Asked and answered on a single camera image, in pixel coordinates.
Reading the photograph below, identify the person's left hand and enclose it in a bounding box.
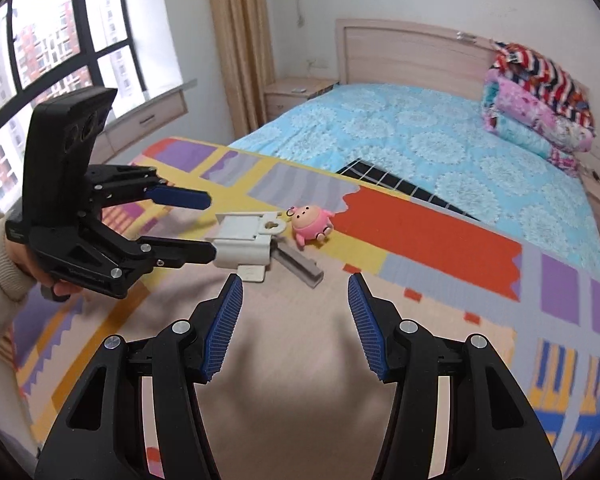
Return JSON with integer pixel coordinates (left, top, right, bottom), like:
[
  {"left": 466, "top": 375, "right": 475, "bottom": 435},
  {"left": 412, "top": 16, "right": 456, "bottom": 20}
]
[{"left": 7, "top": 240, "right": 86, "bottom": 305}]

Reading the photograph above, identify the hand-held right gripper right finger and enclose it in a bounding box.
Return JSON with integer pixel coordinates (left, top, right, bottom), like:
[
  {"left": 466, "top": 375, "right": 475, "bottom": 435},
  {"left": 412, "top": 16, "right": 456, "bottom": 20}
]
[{"left": 347, "top": 272, "right": 563, "bottom": 480}]

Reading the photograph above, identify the white plastic part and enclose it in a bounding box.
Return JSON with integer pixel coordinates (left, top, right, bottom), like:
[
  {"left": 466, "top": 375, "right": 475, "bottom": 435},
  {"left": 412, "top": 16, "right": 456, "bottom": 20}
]
[{"left": 205, "top": 211, "right": 286, "bottom": 284}]

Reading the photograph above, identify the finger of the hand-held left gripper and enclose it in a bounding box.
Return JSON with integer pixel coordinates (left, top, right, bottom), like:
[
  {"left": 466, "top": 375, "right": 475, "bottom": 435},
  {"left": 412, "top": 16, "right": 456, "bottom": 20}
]
[
  {"left": 130, "top": 237, "right": 217, "bottom": 272},
  {"left": 142, "top": 182, "right": 212, "bottom": 212}
]

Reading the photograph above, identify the beige curtain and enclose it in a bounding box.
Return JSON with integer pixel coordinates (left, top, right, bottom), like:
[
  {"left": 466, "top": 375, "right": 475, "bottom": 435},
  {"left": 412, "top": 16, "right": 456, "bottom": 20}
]
[{"left": 205, "top": 0, "right": 277, "bottom": 137}]

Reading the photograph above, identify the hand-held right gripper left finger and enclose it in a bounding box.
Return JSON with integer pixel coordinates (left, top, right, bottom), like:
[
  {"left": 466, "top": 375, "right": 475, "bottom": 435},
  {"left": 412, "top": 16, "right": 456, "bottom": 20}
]
[{"left": 34, "top": 274, "right": 244, "bottom": 480}]

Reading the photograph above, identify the colourful patterned mat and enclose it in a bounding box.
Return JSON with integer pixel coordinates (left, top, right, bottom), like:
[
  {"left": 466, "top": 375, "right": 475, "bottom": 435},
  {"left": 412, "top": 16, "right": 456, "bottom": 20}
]
[{"left": 10, "top": 136, "right": 600, "bottom": 480}]

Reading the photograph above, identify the wooden headboard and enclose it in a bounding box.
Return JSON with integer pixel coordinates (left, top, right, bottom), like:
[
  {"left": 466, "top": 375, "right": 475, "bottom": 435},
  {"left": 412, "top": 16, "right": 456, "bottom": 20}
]
[{"left": 335, "top": 19, "right": 501, "bottom": 97}]

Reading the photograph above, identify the window with black frame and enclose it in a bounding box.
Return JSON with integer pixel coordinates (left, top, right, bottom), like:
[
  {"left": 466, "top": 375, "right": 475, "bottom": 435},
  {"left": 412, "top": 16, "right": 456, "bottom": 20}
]
[{"left": 0, "top": 0, "right": 147, "bottom": 213}]

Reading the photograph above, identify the wooden window sill cabinet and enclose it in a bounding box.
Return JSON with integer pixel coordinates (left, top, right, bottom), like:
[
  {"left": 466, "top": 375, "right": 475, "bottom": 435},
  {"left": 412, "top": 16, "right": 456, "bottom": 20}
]
[{"left": 92, "top": 79, "right": 199, "bottom": 162}]

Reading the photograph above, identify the striped folded blanket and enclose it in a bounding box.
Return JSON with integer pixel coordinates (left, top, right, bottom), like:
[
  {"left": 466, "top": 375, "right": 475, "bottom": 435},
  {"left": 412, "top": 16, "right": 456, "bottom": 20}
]
[{"left": 490, "top": 41, "right": 593, "bottom": 113}]

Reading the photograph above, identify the pink printed folded quilt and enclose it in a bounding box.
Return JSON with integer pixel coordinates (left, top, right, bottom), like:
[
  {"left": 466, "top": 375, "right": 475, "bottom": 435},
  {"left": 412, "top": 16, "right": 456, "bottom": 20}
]
[{"left": 482, "top": 69, "right": 597, "bottom": 153}]

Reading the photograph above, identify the person's left forearm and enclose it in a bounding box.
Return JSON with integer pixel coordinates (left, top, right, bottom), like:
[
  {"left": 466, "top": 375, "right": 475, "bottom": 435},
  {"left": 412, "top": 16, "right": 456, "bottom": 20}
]
[{"left": 0, "top": 210, "right": 40, "bottom": 376}]

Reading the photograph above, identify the turquoise printed folded quilt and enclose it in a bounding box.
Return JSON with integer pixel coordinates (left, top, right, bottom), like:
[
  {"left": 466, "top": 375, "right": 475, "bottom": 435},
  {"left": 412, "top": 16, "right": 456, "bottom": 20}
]
[{"left": 484, "top": 110, "right": 583, "bottom": 173}]

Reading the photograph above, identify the pink doll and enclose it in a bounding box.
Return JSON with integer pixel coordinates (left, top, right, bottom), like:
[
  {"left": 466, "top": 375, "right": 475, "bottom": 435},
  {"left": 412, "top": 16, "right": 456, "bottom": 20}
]
[{"left": 287, "top": 204, "right": 336, "bottom": 247}]

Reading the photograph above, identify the bed with blue floral sheet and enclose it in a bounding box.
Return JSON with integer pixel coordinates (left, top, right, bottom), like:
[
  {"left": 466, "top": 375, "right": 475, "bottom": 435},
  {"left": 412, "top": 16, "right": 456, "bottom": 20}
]
[{"left": 227, "top": 82, "right": 600, "bottom": 281}]

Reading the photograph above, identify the wooden nightstand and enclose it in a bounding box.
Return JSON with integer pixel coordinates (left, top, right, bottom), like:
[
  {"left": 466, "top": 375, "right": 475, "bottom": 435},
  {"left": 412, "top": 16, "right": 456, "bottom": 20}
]
[
  {"left": 579, "top": 170, "right": 600, "bottom": 252},
  {"left": 264, "top": 77, "right": 341, "bottom": 124}
]

